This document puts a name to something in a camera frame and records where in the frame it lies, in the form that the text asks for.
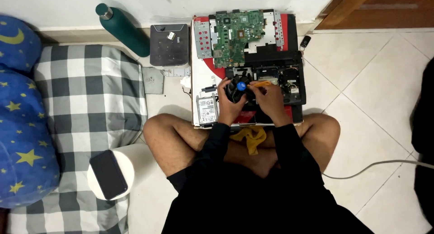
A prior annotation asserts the grey metal plate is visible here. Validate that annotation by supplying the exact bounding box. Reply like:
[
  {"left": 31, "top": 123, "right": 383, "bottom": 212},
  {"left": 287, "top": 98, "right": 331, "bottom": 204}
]
[{"left": 141, "top": 67, "right": 165, "bottom": 95}]

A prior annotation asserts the person's right hand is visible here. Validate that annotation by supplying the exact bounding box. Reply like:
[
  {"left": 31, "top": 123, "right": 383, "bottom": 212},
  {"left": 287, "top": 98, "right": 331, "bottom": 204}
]
[{"left": 248, "top": 80, "right": 293, "bottom": 127}]

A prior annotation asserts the black laptop base chassis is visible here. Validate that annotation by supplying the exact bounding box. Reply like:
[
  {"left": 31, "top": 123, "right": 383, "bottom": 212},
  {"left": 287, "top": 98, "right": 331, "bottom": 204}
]
[{"left": 225, "top": 44, "right": 307, "bottom": 107}]

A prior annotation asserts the red and white cardboard box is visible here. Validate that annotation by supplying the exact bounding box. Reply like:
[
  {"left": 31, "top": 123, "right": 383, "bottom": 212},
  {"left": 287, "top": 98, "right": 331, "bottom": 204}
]
[{"left": 191, "top": 13, "right": 304, "bottom": 129}]

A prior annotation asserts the grey checked pillow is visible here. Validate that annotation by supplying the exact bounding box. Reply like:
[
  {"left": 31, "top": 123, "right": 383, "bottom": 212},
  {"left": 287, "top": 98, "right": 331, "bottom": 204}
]
[{"left": 7, "top": 44, "right": 148, "bottom": 234}]

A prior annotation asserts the yellow cloth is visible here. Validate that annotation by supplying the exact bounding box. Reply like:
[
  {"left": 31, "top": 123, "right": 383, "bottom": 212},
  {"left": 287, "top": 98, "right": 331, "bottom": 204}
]
[{"left": 229, "top": 126, "right": 267, "bottom": 156}]

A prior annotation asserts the grey cable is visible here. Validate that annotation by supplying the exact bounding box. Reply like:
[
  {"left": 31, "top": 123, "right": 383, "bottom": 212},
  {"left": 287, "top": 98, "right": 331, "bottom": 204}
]
[{"left": 321, "top": 159, "right": 434, "bottom": 180}]

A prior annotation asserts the person's left hand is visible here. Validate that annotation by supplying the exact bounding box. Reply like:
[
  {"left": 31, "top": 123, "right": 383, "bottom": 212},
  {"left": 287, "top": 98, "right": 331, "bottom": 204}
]
[{"left": 217, "top": 77, "right": 248, "bottom": 126}]

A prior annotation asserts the black smartphone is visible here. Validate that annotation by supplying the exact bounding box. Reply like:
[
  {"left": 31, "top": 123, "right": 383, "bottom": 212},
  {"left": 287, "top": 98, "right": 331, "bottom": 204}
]
[{"left": 89, "top": 150, "right": 129, "bottom": 201}]

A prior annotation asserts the wooden door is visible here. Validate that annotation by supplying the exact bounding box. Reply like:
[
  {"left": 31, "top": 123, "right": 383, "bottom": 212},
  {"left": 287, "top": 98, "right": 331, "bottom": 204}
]
[{"left": 315, "top": 0, "right": 434, "bottom": 30}]

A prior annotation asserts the green laptop motherboard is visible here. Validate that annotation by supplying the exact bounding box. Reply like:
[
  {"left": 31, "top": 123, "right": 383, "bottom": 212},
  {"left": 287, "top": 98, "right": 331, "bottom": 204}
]
[{"left": 212, "top": 10, "right": 266, "bottom": 69}]

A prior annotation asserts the black cooler fan blue sticker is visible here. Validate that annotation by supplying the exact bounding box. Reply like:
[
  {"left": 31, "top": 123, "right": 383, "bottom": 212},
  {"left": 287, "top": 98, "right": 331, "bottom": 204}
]
[{"left": 225, "top": 76, "right": 257, "bottom": 104}]

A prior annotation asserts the dark grey square box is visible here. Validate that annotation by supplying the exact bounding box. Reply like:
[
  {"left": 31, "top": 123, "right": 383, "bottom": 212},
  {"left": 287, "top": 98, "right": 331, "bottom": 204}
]
[{"left": 149, "top": 23, "right": 190, "bottom": 67}]

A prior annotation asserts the dark green water bottle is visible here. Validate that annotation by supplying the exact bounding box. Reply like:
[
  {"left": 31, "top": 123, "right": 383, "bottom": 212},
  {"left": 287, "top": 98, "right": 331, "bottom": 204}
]
[{"left": 95, "top": 3, "right": 151, "bottom": 58}]

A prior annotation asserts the blue star print pillow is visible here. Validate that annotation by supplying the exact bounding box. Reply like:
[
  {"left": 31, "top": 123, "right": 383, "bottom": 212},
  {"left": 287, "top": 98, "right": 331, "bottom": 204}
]
[{"left": 0, "top": 14, "right": 61, "bottom": 209}]

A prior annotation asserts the silver perforated metal bracket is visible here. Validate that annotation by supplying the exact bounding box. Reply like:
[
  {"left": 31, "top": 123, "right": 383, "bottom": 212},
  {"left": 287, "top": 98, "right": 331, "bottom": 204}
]
[{"left": 193, "top": 20, "right": 213, "bottom": 60}]

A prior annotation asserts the white round stool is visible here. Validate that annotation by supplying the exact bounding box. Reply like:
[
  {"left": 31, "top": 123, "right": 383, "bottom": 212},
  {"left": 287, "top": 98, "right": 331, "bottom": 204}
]
[{"left": 87, "top": 143, "right": 160, "bottom": 201}]

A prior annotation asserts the silver hard disk drive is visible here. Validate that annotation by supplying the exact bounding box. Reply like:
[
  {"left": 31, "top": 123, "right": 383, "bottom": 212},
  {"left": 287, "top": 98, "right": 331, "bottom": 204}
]
[{"left": 196, "top": 95, "right": 218, "bottom": 127}]

